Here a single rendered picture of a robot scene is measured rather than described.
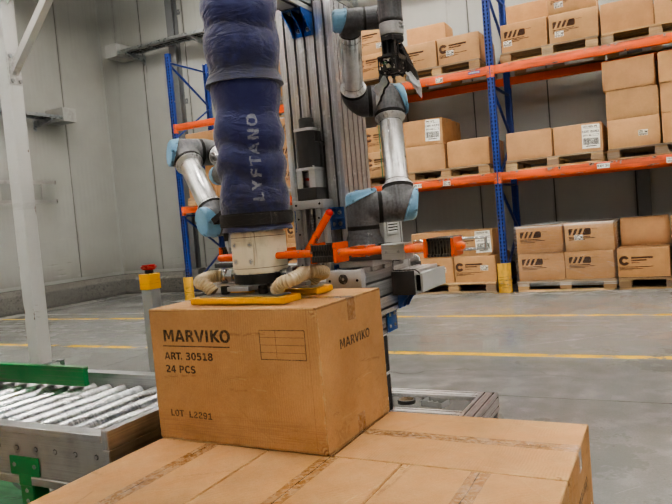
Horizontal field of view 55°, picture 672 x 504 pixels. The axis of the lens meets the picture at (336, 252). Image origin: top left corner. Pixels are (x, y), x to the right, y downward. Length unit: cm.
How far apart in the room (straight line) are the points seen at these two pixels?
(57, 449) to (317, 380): 90
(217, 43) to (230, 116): 21
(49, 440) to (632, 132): 765
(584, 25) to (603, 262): 294
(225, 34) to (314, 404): 107
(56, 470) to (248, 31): 146
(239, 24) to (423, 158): 741
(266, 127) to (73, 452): 115
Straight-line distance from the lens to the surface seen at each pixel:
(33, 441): 234
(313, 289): 198
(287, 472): 173
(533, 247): 884
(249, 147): 194
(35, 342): 547
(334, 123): 257
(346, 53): 231
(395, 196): 232
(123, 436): 212
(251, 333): 183
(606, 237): 872
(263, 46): 199
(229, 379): 192
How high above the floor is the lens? 117
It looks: 3 degrees down
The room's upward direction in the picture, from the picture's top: 5 degrees counter-clockwise
